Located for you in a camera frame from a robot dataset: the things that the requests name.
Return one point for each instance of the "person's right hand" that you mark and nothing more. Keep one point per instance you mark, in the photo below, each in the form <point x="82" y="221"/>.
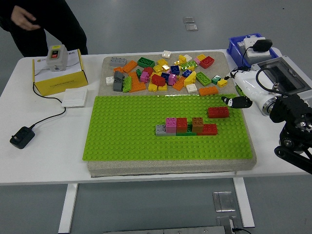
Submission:
<point x="24" y="18"/>

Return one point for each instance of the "robot right hand white shell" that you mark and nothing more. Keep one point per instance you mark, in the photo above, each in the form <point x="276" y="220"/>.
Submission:
<point x="248" y="83"/>

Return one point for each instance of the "green studded baseplate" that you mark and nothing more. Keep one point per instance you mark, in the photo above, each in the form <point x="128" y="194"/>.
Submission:
<point x="122" y="136"/>

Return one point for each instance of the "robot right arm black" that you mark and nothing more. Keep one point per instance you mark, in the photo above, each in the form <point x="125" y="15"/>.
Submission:
<point x="287" y="107"/>

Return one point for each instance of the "small yellow brick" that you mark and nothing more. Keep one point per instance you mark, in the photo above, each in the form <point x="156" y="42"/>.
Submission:
<point x="166" y="67"/>
<point x="222" y="83"/>
<point x="177" y="63"/>
<point x="182" y="58"/>

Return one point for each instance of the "small teal green brick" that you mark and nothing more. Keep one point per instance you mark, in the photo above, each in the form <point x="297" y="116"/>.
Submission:
<point x="216" y="80"/>

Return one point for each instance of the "orange two-by-four brick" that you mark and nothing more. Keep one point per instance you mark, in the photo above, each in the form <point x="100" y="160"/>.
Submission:
<point x="130" y="66"/>
<point x="208" y="91"/>

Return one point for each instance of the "red two-by-three brick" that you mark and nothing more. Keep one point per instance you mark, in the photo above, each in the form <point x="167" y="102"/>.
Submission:
<point x="207" y="62"/>

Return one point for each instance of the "small pink brick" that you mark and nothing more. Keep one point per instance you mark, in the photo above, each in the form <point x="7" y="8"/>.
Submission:
<point x="197" y="61"/>

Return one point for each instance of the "large yellow slope brick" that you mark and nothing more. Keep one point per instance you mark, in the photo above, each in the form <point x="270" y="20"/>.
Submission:
<point x="190" y="79"/>

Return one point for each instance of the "lime green long brick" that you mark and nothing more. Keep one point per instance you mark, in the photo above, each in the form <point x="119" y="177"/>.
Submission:
<point x="127" y="84"/>
<point x="189" y="65"/>

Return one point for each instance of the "blue brick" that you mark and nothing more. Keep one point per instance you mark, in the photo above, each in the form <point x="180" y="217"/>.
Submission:
<point x="187" y="73"/>
<point x="165" y="76"/>
<point x="175" y="69"/>

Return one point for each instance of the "brown two-by-two brick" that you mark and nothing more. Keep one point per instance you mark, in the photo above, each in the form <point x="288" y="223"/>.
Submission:
<point x="197" y="125"/>

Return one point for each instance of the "small dark green brick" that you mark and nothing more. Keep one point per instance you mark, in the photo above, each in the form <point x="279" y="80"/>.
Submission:
<point x="189" y="128"/>
<point x="138" y="73"/>

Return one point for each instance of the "pink two-by-two brick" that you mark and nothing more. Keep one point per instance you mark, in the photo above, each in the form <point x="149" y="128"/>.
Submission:
<point x="172" y="79"/>
<point x="171" y="125"/>
<point x="144" y="77"/>

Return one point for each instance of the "red two-by-two brick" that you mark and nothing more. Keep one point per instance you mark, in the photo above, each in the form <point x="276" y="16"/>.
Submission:
<point x="181" y="125"/>

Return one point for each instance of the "green flat brick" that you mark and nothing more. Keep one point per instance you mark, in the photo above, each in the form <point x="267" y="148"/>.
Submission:
<point x="185" y="134"/>

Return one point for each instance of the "red slope brick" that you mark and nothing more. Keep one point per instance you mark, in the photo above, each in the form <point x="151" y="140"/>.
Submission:
<point x="158" y="80"/>

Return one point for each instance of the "grey two-by-four brick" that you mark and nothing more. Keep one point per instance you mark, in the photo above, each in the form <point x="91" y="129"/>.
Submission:
<point x="119" y="62"/>
<point x="161" y="130"/>

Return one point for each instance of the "small red brick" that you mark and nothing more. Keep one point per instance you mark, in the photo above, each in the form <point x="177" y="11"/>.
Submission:
<point x="148" y="71"/>

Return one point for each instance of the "dark green two-by-three brick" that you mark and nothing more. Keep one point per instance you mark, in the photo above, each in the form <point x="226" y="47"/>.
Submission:
<point x="145" y="62"/>

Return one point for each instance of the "small orange brick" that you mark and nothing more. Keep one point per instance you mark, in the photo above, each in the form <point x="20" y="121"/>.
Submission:
<point x="118" y="69"/>

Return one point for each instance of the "grey slope brick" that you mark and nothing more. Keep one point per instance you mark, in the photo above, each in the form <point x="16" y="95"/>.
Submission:
<point x="118" y="76"/>

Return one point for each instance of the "large orange plate brick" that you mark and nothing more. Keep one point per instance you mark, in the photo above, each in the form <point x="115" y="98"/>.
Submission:
<point x="136" y="85"/>

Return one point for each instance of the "white socket plate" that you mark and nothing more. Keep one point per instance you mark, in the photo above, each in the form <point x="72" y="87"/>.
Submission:
<point x="260" y="57"/>

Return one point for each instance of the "grey plastic module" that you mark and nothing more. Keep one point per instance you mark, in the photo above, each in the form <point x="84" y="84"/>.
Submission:
<point x="241" y="46"/>

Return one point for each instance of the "person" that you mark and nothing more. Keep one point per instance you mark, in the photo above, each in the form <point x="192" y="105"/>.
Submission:
<point x="61" y="29"/>

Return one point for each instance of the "blue plastic bin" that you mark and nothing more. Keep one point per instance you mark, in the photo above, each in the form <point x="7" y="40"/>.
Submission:
<point x="233" y="46"/>

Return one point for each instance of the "black plug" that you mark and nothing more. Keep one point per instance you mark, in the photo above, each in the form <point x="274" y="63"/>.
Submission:
<point x="262" y="45"/>

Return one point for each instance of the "grey distribution box with window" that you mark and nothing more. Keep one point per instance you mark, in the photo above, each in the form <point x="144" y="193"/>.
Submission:
<point x="287" y="73"/>

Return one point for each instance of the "white circuit breaker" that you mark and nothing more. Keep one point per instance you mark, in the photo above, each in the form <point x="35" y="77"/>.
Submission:
<point x="253" y="38"/>

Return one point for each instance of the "white square tile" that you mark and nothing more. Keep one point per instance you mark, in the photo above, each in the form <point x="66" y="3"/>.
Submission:
<point x="191" y="88"/>
<point x="166" y="54"/>
<point x="188" y="57"/>
<point x="110" y="80"/>

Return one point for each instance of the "yellow cardboard box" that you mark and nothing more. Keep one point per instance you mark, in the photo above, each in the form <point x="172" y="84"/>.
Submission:
<point x="61" y="83"/>

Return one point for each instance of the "small metal floor plate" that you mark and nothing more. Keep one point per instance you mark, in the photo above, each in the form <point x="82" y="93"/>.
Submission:
<point x="189" y="20"/>
<point x="191" y="27"/>

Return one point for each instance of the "black power adapter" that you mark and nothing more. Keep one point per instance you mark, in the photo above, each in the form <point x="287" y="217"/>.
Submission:
<point x="22" y="137"/>

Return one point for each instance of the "white table leg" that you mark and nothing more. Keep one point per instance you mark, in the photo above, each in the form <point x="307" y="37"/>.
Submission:
<point x="68" y="207"/>
<point x="243" y="202"/>

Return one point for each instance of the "grey-brown foam mat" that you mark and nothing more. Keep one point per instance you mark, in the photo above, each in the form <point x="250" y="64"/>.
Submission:
<point x="146" y="168"/>

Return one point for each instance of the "grey metal bar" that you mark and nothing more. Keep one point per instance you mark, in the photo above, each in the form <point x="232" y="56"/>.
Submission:
<point x="165" y="230"/>

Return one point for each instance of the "grey push-button switch box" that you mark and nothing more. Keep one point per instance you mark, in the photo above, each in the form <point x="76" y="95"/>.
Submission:
<point x="56" y="58"/>

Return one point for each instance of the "white wall switch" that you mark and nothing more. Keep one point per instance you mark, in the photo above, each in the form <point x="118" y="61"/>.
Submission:
<point x="74" y="97"/>

